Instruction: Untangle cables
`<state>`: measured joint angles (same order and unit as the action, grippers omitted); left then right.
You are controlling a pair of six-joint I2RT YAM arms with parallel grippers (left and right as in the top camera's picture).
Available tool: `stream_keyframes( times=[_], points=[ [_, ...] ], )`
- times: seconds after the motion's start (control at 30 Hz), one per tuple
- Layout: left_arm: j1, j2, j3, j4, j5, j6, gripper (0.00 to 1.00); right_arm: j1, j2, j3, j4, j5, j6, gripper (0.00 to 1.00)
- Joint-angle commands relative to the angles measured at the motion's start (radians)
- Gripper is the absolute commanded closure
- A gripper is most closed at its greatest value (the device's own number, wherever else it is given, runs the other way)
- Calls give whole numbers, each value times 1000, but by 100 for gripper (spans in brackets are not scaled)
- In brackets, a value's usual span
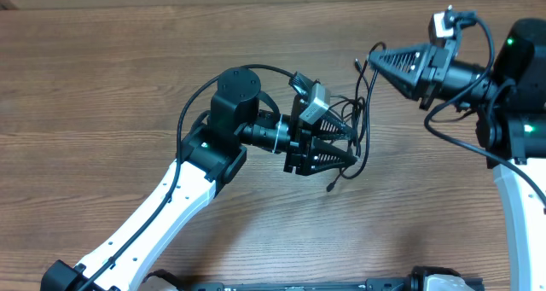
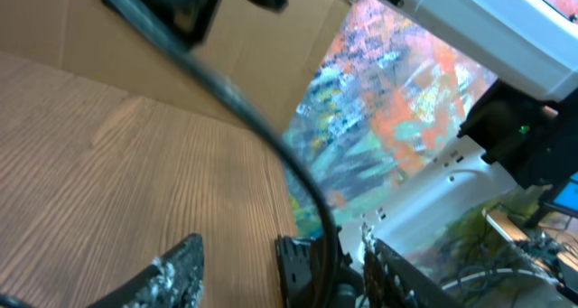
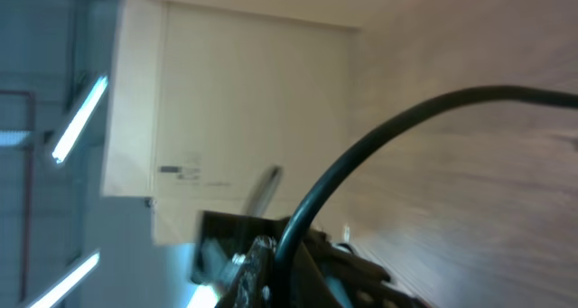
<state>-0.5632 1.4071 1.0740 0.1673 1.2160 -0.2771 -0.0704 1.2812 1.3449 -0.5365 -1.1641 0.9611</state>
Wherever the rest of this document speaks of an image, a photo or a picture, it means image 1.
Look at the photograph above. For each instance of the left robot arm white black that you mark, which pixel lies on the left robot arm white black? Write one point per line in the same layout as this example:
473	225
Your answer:
207	158

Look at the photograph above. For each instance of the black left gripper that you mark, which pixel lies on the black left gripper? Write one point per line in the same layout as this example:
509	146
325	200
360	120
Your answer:
298	154

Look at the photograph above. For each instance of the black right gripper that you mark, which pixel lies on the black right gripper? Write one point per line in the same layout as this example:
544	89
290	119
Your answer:
422	73

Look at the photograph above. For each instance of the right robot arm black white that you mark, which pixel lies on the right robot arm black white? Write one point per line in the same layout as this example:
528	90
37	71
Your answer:
506	89

